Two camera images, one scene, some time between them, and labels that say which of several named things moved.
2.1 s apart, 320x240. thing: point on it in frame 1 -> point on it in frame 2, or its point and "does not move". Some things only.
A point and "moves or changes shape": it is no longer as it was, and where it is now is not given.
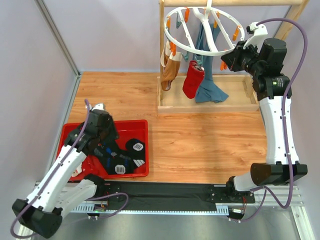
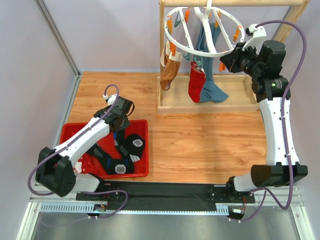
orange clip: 173,47 does not move
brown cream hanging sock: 170,63 does not move
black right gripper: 231,60 does not move
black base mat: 159,196 does not move
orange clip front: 223,66 does not move
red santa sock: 195,76 moves or changes shape
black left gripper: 106,133 -> 119,135
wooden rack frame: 239,88 does not move
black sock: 135,150 moves or changes shape
